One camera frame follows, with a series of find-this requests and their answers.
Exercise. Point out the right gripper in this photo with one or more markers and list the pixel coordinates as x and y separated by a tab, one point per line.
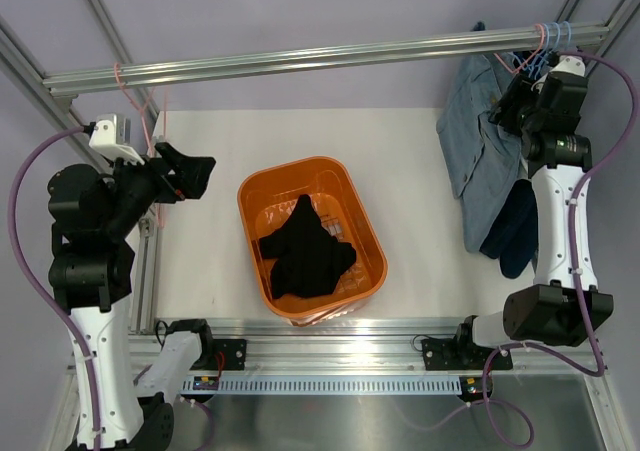
519	92

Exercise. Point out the light blue hanger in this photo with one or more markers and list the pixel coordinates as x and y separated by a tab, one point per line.
562	36
537	61

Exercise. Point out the front aluminium frame rail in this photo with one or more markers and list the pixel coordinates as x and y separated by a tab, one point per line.
340	346

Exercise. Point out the black skirt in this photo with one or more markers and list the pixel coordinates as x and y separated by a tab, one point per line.
309	261

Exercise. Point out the white slotted cable duct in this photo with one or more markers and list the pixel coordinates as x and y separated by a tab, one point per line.
282	385

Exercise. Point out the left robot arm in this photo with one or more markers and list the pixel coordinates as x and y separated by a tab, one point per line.
91	281

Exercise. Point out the dark blue denim garment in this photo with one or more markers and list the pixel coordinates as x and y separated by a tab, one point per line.
513	236

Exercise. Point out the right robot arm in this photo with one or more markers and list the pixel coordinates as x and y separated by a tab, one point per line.
521	174

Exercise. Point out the pink hanger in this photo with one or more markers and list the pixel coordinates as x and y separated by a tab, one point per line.
521	60
141	108

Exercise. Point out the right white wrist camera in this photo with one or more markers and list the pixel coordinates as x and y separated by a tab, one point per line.
567	64

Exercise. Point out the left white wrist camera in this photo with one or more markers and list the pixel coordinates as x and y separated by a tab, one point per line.
110	138

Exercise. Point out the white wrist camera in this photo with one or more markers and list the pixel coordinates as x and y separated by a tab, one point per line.
567	64
110	138

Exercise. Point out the orange plastic basket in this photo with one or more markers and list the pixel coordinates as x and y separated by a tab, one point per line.
267	198

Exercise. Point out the aluminium hanging rail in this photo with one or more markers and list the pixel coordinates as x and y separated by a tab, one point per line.
74	83

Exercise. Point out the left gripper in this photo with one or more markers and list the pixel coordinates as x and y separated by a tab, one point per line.
188	179

